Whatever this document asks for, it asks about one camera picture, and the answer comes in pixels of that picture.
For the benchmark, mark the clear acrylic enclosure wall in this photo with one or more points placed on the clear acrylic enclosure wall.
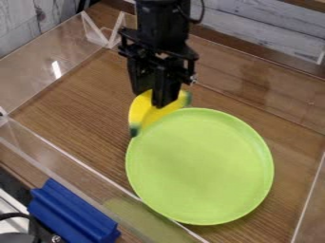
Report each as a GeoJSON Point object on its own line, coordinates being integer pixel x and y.
{"type": "Point", "coordinates": [35, 160]}

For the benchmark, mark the blue plastic clamp block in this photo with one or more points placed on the blue plastic clamp block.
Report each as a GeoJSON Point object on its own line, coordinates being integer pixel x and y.
{"type": "Point", "coordinates": [78, 222]}

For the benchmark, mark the yellow toy banana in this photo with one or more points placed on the yellow toy banana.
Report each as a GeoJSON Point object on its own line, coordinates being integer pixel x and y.
{"type": "Point", "coordinates": [144, 113]}

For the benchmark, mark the green round plate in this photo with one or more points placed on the green round plate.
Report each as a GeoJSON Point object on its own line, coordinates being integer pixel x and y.
{"type": "Point", "coordinates": [200, 167]}

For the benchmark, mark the clear acrylic corner bracket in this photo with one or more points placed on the clear acrylic corner bracket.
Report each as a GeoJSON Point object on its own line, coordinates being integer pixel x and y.
{"type": "Point", "coordinates": [104, 36]}

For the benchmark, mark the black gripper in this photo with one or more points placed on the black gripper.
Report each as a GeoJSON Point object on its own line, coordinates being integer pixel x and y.
{"type": "Point", "coordinates": [161, 61]}

